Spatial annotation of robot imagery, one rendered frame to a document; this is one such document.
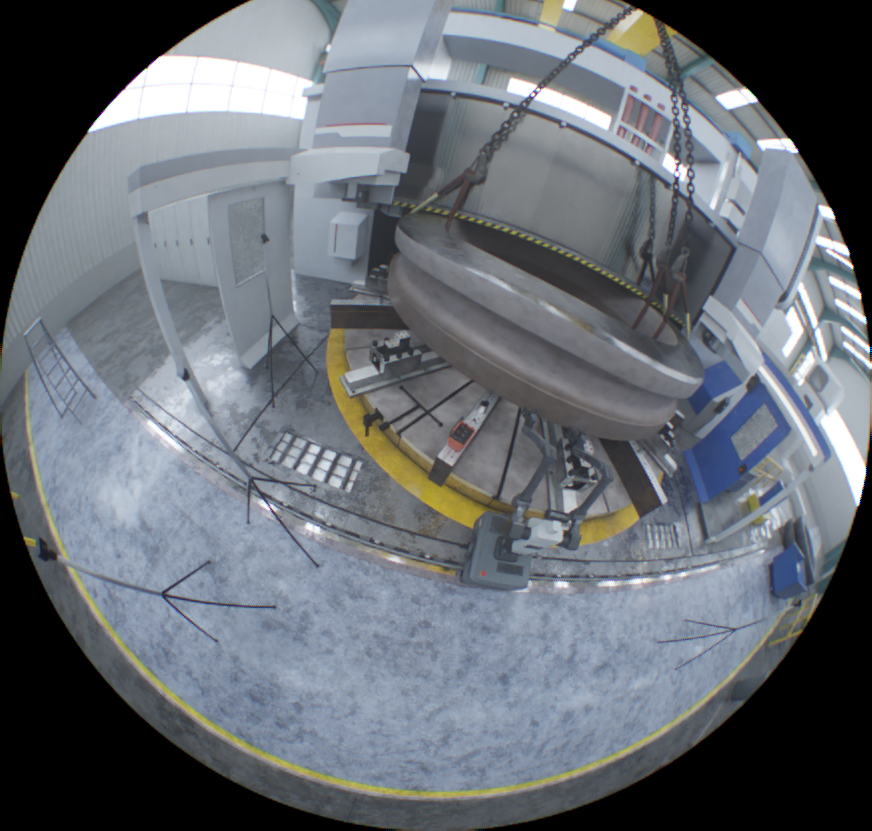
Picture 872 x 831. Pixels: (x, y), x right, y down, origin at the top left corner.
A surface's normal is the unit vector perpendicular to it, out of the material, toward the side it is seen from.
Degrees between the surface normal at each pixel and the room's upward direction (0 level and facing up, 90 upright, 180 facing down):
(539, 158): 90
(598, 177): 90
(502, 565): 0
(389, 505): 0
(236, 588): 0
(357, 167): 90
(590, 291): 90
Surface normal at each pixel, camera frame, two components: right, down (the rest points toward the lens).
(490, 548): 0.21, -0.68
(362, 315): 0.22, 0.73
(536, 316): -0.50, 0.54
